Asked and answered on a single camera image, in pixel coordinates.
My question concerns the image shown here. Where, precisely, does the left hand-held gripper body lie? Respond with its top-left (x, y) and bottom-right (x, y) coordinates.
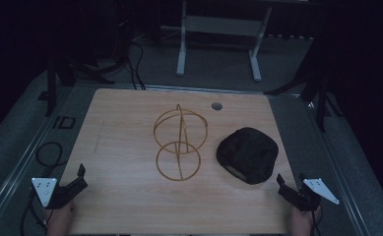
top-left (31, 177), bottom-right (89, 210)

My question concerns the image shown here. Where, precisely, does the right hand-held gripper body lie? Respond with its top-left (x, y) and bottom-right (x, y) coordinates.
top-left (277, 177), bottom-right (341, 212)

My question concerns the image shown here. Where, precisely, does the person's right hand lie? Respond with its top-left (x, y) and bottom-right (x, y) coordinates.
top-left (288, 205), bottom-right (322, 236)

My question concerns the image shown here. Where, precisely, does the person's left hand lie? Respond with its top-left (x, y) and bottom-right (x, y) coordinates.
top-left (45, 200), bottom-right (76, 236)

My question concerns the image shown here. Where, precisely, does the black cap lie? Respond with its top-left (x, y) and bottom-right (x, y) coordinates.
top-left (216, 126), bottom-right (280, 186)

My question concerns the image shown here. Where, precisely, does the black tripod stand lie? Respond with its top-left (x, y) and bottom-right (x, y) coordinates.
top-left (263, 38), bottom-right (346, 134)
top-left (37, 48), bottom-right (128, 118)

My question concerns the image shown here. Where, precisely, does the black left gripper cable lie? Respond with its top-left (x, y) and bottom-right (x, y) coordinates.
top-left (19, 188), bottom-right (50, 236)

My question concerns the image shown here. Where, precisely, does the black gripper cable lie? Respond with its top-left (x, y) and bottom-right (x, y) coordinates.
top-left (309, 205), bottom-right (324, 236)
top-left (19, 188), bottom-right (50, 236)

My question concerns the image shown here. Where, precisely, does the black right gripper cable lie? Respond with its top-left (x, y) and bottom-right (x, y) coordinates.
top-left (309, 205), bottom-right (324, 236)

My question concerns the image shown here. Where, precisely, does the black looped floor cable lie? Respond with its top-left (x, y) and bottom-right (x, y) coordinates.
top-left (34, 141), bottom-right (69, 169)

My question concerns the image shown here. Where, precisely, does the gold wire hat stand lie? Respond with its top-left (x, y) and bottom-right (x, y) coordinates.
top-left (153, 103), bottom-right (210, 182)

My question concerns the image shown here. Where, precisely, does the black hanging cable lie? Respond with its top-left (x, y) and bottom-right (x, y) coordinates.
top-left (126, 32), bottom-right (148, 91)

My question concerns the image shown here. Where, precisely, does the white metal desk frame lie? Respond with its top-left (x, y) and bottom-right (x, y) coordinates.
top-left (160, 0), bottom-right (274, 83)

